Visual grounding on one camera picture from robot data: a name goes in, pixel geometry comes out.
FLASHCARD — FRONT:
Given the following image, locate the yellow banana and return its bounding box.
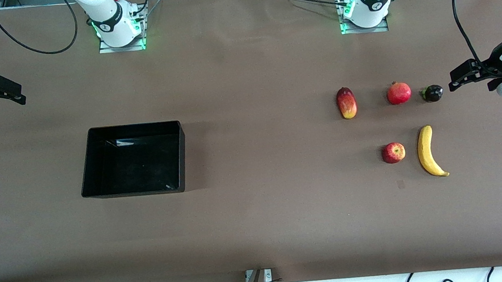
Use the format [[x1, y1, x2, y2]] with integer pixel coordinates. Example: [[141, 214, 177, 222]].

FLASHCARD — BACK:
[[415, 123, 451, 179]]

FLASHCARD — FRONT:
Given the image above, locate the red apple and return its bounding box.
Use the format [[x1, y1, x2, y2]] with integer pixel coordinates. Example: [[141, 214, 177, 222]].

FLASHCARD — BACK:
[[381, 141, 407, 165]]

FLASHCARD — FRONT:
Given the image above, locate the black plastic box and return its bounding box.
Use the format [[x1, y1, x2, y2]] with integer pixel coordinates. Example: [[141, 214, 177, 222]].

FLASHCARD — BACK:
[[75, 119, 191, 202]]

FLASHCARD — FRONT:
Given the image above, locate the dark purple mangosteen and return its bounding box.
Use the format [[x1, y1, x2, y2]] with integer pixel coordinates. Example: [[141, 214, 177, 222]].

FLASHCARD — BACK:
[[419, 84, 445, 104]]

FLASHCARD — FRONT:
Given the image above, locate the red pomegranate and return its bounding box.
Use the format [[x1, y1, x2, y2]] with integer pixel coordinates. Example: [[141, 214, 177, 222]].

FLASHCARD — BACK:
[[386, 80, 413, 106]]

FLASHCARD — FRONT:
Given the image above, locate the red yellow mango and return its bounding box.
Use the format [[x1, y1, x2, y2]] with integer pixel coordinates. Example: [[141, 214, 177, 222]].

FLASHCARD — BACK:
[[335, 86, 359, 121]]

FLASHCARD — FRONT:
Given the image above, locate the brown table cover sheet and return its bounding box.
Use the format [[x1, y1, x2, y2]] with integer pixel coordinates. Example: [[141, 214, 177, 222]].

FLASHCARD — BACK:
[[0, 0, 502, 282]]

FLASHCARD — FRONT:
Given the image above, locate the black right arm cable loop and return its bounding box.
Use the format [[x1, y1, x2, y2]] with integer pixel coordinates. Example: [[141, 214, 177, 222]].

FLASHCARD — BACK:
[[0, 0, 81, 60]]

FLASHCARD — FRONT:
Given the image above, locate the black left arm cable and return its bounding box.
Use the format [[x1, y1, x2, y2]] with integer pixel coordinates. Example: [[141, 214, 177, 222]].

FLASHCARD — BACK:
[[451, 0, 487, 71]]

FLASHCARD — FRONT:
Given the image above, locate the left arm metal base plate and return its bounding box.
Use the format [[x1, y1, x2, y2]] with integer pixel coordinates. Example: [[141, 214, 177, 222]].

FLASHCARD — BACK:
[[337, 0, 390, 36]]

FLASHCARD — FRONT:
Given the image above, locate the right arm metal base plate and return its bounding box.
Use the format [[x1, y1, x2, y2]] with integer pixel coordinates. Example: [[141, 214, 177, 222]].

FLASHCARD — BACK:
[[95, 11, 148, 55]]

